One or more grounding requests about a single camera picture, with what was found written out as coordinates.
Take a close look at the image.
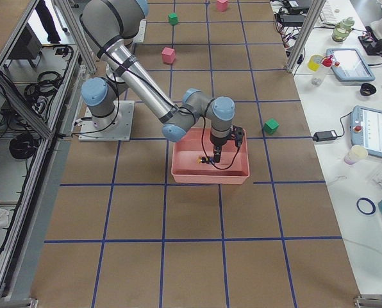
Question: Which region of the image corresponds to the black power adapter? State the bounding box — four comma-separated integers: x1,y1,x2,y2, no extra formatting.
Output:
312,130,338,142

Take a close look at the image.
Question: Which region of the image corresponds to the far teach pendant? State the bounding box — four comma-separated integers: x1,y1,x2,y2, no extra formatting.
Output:
326,48,375,83

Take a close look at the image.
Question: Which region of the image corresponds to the pink cube near edge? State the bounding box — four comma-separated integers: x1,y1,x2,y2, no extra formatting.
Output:
215,0,229,12

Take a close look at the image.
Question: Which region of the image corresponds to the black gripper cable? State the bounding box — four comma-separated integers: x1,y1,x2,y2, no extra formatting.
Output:
201,115,243,170

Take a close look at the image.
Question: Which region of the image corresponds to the teach pendant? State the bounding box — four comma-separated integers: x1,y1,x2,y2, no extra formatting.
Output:
350,105,382,158
326,48,375,83

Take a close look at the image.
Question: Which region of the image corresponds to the pink plastic bin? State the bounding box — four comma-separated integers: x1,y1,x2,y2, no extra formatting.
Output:
171,128,250,184

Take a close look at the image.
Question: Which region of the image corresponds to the blue tape ring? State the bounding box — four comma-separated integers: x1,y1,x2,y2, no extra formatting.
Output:
356,198,377,216

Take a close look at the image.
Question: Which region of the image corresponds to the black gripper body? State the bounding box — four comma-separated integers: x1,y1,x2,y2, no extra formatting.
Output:
210,130,229,160

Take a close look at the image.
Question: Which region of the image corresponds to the green cube far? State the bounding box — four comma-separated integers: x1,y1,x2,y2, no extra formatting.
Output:
167,13,179,26

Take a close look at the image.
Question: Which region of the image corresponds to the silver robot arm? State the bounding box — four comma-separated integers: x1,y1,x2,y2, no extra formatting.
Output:
80,1,235,163

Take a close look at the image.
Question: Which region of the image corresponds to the yellow push button switch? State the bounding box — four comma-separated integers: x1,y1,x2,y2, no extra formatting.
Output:
197,157,211,164

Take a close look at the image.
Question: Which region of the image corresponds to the yellow tape roll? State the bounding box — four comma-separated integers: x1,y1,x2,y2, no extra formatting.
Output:
307,55,324,72

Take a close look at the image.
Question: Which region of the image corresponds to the pink cube centre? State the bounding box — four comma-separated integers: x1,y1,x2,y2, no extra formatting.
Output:
161,47,176,65

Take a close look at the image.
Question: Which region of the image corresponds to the white plastic cup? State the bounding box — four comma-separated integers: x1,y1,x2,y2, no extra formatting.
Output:
344,145,369,165

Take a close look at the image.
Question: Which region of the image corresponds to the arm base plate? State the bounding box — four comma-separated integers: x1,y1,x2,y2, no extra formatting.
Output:
78,100,135,142
126,19,147,44

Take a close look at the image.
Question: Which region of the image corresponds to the green cube by bin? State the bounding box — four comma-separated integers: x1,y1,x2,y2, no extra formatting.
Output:
263,118,279,135

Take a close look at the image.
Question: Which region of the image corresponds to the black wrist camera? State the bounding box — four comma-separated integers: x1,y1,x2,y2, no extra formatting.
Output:
229,125,245,149

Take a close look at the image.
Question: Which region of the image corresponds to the aluminium frame post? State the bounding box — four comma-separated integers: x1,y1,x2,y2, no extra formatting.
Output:
285,0,326,73

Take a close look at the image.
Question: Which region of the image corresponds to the green water bottle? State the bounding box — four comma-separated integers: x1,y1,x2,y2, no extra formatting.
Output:
331,17,354,42

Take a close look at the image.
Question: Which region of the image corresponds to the near teach pendant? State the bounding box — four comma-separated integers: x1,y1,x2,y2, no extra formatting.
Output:
350,105,382,158

